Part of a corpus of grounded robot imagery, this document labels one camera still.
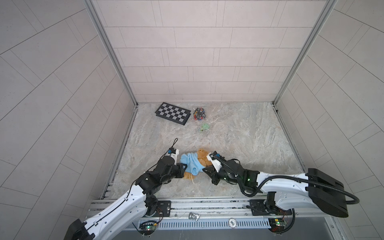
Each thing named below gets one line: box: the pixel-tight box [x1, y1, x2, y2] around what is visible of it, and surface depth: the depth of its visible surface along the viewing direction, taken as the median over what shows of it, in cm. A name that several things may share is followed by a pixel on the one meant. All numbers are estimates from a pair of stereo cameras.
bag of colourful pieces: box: [193, 107, 206, 121], surface depth 109 cm
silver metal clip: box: [188, 212, 200, 222], surface depth 69 cm
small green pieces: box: [199, 123, 210, 132], surface depth 104 cm
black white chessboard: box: [154, 102, 192, 126], surface depth 108 cm
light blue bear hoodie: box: [180, 152, 205, 176], surface depth 76 cm
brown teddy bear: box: [183, 148, 213, 180], surface depth 75 cm
